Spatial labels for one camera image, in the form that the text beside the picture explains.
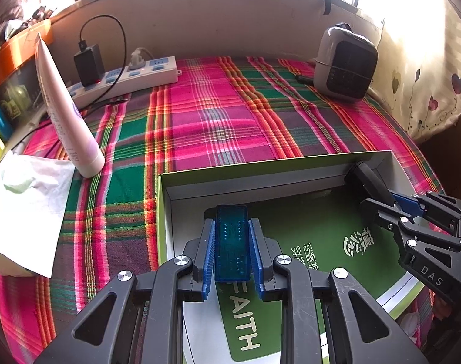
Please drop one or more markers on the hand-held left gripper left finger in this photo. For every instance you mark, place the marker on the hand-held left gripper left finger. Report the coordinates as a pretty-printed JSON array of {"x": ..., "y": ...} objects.
[{"x": 207, "y": 258}]

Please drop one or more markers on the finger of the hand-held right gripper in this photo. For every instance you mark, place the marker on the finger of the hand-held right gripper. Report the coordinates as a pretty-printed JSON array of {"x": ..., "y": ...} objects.
[
  {"x": 382, "y": 212},
  {"x": 405, "y": 203}
]

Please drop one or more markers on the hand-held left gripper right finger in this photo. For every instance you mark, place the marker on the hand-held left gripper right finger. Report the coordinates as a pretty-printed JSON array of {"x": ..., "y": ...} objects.
[{"x": 257, "y": 258}]

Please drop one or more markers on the blue translucent plastic case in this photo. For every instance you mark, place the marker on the blue translucent plastic case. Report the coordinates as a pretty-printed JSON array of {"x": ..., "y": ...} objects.
[{"x": 231, "y": 242}]

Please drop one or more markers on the black rectangular device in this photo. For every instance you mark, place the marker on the black rectangular device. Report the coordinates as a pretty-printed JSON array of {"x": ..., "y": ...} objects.
[{"x": 370, "y": 182}]

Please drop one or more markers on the green cardboard box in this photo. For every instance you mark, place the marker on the green cardboard box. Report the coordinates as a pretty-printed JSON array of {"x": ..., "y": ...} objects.
[{"x": 291, "y": 227}]

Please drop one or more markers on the heart print cream cloth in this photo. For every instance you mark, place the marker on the heart print cream cloth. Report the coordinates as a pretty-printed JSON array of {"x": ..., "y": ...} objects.
[{"x": 424, "y": 83}]

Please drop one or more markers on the small grey heater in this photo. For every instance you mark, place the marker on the small grey heater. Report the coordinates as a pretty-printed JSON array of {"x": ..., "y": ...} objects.
[{"x": 344, "y": 64}]

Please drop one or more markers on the small black plug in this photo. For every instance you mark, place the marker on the small black plug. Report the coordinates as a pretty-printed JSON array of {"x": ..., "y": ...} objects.
[{"x": 304, "y": 79}]

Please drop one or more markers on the white tissue pack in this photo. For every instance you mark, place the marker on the white tissue pack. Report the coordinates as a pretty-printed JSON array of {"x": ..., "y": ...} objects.
[{"x": 25, "y": 204}]

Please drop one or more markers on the white power strip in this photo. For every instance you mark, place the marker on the white power strip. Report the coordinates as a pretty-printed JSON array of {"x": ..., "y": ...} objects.
[{"x": 154, "y": 72}]

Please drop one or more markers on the pink cosmetic tube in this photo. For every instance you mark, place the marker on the pink cosmetic tube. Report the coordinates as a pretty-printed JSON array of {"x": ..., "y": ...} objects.
[{"x": 63, "y": 113}]

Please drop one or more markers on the white plug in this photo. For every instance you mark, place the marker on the white plug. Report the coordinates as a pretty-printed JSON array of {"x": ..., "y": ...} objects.
[{"x": 137, "y": 60}]

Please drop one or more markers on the black power adapter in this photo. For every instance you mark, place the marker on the black power adapter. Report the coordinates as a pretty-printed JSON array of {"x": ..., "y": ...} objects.
[{"x": 88, "y": 64}]

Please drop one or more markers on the dark storage box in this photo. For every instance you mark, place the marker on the dark storage box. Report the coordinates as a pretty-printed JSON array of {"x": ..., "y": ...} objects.
[{"x": 18, "y": 91}]

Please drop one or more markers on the orange storage box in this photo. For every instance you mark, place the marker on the orange storage box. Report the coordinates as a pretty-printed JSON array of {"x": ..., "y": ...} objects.
[{"x": 14, "y": 53}]

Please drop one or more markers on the brown checked cloth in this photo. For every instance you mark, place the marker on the brown checked cloth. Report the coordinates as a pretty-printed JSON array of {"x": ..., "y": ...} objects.
[{"x": 10, "y": 11}]

